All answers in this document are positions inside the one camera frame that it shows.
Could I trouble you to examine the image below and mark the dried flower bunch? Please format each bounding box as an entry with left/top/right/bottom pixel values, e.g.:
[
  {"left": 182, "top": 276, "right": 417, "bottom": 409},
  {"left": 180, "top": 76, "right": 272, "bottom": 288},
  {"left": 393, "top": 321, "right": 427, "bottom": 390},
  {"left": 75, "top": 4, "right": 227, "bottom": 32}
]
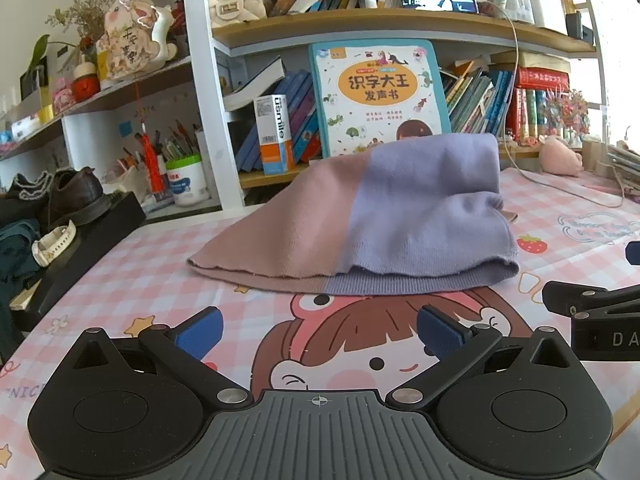
[{"left": 47, "top": 0, "right": 116, "bottom": 43}]

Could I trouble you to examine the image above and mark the white storage box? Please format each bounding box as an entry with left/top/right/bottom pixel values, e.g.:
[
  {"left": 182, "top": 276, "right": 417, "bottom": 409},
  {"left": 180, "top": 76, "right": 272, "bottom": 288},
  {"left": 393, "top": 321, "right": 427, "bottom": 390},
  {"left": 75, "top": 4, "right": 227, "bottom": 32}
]
[{"left": 530, "top": 0, "right": 568, "bottom": 31}]

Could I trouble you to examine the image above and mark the pink and purple sweater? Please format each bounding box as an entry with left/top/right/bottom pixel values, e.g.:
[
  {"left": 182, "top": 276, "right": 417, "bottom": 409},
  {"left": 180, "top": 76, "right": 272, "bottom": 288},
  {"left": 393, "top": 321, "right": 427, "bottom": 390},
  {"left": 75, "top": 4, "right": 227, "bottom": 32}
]
[{"left": 186, "top": 132, "right": 520, "bottom": 297}]

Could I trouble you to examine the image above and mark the white thick paperback book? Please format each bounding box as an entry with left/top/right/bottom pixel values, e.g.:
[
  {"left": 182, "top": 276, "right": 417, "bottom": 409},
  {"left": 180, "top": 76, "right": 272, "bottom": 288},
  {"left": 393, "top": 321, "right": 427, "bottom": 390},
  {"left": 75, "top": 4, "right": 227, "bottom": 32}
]
[{"left": 222, "top": 57, "right": 286, "bottom": 111}]

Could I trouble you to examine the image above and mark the green plant leaf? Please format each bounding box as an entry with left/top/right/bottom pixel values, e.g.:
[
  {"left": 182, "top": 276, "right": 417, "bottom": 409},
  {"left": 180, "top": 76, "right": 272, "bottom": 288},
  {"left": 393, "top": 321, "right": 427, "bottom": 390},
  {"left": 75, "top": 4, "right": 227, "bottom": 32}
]
[{"left": 25, "top": 35, "right": 81, "bottom": 81}]

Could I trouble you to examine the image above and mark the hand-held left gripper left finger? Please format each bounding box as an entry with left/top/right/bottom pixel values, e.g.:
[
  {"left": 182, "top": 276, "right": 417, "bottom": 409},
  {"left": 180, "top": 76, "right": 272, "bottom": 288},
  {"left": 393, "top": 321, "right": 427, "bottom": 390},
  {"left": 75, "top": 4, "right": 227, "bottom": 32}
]
[{"left": 62, "top": 306, "right": 253, "bottom": 409}]

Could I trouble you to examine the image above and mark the black box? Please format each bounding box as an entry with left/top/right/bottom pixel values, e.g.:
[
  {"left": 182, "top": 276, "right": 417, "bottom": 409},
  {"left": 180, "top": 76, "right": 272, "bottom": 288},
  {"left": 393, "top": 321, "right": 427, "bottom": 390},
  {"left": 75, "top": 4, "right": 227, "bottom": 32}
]
[{"left": 15, "top": 191, "right": 147, "bottom": 331}]

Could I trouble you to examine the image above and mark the pig-shaped hanging ornament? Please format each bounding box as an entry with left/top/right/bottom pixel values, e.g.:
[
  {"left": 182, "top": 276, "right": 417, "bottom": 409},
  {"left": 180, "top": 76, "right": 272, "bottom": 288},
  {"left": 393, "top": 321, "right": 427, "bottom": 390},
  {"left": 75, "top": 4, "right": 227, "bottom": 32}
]
[{"left": 97, "top": 0, "right": 176, "bottom": 81}]

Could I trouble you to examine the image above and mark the white and orange carton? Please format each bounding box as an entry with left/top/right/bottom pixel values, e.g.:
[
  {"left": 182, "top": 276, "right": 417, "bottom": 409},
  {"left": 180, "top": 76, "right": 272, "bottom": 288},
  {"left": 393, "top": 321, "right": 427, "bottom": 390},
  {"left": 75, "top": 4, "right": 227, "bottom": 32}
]
[{"left": 254, "top": 94, "right": 296, "bottom": 176}]

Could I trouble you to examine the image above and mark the white wristwatch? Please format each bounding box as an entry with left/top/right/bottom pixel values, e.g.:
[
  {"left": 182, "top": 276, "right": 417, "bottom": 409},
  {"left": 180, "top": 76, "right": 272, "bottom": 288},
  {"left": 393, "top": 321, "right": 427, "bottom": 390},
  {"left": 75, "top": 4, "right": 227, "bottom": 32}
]
[{"left": 31, "top": 220, "right": 77, "bottom": 267}]

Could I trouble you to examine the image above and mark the red round doll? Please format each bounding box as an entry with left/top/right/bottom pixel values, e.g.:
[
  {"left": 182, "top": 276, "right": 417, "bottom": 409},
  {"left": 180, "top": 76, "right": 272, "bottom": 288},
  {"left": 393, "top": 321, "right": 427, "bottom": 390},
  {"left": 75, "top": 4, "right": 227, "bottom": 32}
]
[{"left": 72, "top": 62, "right": 101, "bottom": 101}]

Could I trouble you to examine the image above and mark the black frilled shoe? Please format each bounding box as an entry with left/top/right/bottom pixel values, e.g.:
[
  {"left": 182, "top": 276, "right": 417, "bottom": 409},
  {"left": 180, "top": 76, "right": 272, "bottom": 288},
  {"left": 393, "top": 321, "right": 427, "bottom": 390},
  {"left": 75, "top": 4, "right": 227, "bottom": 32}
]
[{"left": 0, "top": 172, "right": 55, "bottom": 206}]

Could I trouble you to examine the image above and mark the teal children's picture book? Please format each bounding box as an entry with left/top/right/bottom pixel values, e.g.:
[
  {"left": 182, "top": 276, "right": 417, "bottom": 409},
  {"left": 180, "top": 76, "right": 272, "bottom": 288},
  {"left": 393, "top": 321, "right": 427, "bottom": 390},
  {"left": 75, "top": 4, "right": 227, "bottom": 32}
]
[{"left": 308, "top": 39, "right": 452, "bottom": 159}]

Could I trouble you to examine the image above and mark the row of red thick books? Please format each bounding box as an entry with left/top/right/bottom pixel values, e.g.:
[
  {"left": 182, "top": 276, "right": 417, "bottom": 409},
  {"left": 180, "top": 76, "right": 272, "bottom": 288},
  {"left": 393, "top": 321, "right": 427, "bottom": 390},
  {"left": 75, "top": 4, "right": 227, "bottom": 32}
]
[{"left": 512, "top": 66, "right": 571, "bottom": 141}]

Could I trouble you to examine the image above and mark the white and wooden bookshelf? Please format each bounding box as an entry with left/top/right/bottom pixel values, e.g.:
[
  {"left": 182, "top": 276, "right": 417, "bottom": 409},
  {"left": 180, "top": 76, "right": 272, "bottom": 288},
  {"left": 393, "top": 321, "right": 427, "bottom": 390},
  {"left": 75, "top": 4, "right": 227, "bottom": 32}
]
[{"left": 0, "top": 0, "right": 601, "bottom": 211}]

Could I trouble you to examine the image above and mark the row of blue books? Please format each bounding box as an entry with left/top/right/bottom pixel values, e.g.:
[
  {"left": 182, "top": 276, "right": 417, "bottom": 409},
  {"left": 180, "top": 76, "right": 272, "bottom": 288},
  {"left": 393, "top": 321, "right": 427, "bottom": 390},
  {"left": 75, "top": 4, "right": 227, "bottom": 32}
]
[{"left": 234, "top": 69, "right": 323, "bottom": 172}]

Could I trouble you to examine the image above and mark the row of thin picture books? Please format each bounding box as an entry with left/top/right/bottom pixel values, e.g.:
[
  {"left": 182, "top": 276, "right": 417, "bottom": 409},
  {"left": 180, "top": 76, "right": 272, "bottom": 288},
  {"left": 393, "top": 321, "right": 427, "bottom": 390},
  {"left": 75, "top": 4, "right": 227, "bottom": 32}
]
[{"left": 440, "top": 60, "right": 516, "bottom": 138}]

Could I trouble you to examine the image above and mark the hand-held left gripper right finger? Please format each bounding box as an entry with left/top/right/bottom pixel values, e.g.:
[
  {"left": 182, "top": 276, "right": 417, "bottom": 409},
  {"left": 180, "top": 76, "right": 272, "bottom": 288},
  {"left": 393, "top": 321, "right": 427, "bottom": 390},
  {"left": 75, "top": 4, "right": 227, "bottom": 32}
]
[{"left": 386, "top": 305, "right": 580, "bottom": 409}]

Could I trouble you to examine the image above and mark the dark green cloth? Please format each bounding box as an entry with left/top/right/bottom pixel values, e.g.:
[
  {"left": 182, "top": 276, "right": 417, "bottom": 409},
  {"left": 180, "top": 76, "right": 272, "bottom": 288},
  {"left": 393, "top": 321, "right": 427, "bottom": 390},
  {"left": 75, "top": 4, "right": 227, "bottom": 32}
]
[{"left": 0, "top": 219, "right": 45, "bottom": 361}]

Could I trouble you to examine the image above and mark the colourful bead bouquet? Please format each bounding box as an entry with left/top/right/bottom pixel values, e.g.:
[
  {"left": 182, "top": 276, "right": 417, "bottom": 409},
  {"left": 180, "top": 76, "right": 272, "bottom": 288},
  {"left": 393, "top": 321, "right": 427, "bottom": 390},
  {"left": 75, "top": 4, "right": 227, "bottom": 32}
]
[{"left": 542, "top": 87, "right": 591, "bottom": 141}]

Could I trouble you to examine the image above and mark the brown leather shoe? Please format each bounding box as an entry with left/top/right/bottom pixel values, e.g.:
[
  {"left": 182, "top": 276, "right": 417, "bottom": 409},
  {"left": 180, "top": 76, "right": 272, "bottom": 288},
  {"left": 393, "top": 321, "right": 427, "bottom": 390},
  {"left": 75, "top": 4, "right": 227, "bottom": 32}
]
[{"left": 47, "top": 167, "right": 113, "bottom": 233}]

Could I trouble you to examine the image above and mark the pink plush pig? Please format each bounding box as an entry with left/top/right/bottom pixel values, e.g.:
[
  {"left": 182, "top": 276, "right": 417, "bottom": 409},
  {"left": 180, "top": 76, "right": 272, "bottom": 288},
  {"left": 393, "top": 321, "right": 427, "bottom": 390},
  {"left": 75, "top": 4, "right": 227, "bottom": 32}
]
[{"left": 537, "top": 135, "right": 583, "bottom": 177}]

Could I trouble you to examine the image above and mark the white jar with green lid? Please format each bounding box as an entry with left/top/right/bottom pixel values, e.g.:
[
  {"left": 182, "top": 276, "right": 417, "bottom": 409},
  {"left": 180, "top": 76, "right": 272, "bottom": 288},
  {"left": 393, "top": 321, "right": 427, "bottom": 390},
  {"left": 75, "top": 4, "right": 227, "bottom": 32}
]
[{"left": 165, "top": 155, "right": 211, "bottom": 207}]

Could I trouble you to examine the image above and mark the bunch of pens and brushes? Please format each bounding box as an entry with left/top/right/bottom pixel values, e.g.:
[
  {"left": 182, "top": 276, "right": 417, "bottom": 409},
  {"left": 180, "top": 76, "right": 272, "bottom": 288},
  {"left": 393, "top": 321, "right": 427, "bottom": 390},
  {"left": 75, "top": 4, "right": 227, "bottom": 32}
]
[{"left": 120, "top": 119, "right": 201, "bottom": 171}]

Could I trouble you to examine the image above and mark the white charging cable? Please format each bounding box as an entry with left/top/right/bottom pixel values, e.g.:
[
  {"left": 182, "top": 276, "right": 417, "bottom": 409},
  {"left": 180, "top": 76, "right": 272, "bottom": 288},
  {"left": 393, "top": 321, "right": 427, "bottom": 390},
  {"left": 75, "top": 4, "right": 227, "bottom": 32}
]
[{"left": 477, "top": 1, "right": 626, "bottom": 209}]

